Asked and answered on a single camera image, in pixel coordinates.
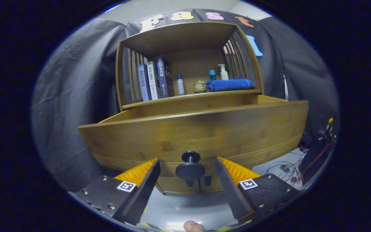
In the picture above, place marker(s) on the wooden cabinet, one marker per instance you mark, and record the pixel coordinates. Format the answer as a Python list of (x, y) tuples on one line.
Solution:
[(192, 61)]

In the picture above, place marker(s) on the white pump bottle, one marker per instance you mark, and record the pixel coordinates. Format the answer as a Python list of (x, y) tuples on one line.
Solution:
[(224, 74)]

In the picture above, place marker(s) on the light blue book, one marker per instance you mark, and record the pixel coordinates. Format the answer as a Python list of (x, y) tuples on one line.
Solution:
[(144, 83)]

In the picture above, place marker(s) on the white book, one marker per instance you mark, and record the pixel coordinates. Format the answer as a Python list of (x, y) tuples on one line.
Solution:
[(153, 80)]

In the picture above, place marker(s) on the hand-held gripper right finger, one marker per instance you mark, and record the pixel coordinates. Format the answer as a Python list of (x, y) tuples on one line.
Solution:
[(230, 193)]

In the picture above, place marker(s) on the teal bottle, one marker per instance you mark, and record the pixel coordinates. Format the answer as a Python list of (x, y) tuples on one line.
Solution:
[(212, 75)]

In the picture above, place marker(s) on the dark blue book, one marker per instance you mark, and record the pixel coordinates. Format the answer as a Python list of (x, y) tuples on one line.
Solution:
[(163, 77)]

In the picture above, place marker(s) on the wooden countertop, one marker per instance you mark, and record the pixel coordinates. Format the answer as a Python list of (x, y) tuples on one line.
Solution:
[(172, 97)]

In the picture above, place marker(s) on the wooden drawer with black knob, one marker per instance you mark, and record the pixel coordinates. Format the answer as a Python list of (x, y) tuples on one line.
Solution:
[(204, 132)]

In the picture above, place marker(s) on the white bottle with blue cap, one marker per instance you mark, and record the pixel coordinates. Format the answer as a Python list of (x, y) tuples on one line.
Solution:
[(180, 87)]

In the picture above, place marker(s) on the blue folded towel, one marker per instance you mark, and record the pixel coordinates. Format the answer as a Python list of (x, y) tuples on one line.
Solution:
[(229, 85)]

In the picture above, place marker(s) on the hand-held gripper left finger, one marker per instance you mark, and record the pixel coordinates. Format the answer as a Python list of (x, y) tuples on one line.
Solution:
[(140, 199)]

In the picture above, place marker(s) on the beige lidded teacup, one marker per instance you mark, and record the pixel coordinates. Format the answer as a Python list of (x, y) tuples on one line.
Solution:
[(200, 86)]

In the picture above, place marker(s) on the black equipment with orange part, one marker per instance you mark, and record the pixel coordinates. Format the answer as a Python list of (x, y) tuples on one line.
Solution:
[(314, 158)]

